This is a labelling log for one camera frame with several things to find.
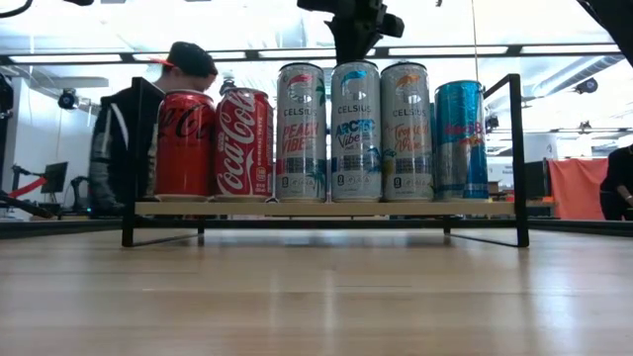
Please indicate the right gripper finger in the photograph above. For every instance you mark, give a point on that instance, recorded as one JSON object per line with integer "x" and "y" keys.
{"x": 355, "y": 44}

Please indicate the black-lidded Celsius can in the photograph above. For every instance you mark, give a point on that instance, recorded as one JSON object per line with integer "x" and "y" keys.
{"x": 356, "y": 148}
{"x": 300, "y": 148}

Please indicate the Celsius Tropical Vibe can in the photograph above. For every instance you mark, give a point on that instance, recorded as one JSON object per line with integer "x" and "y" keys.
{"x": 408, "y": 148}

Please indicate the red Coca-Cola can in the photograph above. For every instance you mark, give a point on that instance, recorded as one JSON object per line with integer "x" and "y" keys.
{"x": 185, "y": 148}
{"x": 243, "y": 148}

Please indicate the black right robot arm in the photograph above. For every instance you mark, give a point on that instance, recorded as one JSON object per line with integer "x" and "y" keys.
{"x": 615, "y": 20}

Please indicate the black ceiling spotlight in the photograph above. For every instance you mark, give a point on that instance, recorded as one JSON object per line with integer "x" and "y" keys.
{"x": 227, "y": 85}
{"x": 587, "y": 86}
{"x": 493, "y": 123}
{"x": 67, "y": 100}

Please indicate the black computer monitor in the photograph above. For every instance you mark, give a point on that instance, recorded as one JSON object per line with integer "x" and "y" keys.
{"x": 535, "y": 180}
{"x": 54, "y": 177}

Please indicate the red hanging cloth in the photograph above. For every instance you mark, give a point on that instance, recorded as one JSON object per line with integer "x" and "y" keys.
{"x": 573, "y": 190}

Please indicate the person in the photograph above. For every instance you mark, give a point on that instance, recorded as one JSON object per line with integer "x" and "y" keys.
{"x": 618, "y": 183}
{"x": 111, "y": 148}

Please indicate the red flat bar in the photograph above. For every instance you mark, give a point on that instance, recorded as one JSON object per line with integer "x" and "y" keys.
{"x": 27, "y": 188}

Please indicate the wooden shelf with black frame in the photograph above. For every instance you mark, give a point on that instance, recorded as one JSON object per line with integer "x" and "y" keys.
{"x": 321, "y": 209}

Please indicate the black overhead frame beam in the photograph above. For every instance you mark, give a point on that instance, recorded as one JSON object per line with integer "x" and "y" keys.
{"x": 74, "y": 57}

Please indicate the black metal table frame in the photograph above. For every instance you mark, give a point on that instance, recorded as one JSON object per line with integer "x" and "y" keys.
{"x": 74, "y": 226}

